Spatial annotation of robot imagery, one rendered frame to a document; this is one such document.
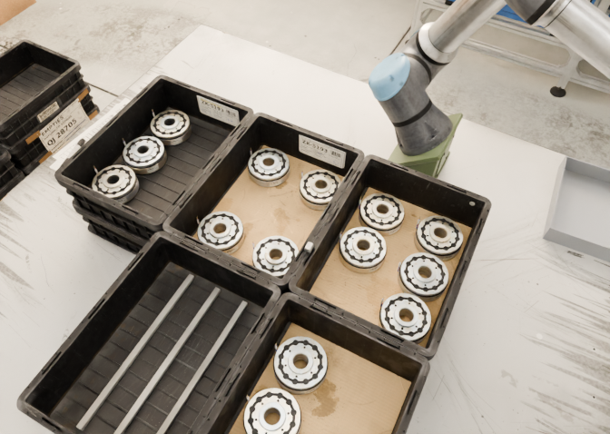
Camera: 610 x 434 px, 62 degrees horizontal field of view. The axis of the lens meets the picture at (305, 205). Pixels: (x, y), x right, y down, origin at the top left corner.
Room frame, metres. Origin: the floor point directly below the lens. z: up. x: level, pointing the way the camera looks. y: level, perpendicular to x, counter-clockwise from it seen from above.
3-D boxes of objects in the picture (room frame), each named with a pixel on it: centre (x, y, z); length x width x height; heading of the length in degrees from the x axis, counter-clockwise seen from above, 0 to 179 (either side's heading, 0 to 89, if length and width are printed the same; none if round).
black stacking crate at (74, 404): (0.34, 0.26, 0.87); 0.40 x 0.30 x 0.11; 153
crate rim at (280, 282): (0.69, 0.08, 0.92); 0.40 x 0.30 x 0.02; 153
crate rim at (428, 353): (0.56, -0.19, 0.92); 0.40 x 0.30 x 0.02; 153
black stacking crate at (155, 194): (0.83, 0.35, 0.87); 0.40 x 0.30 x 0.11; 153
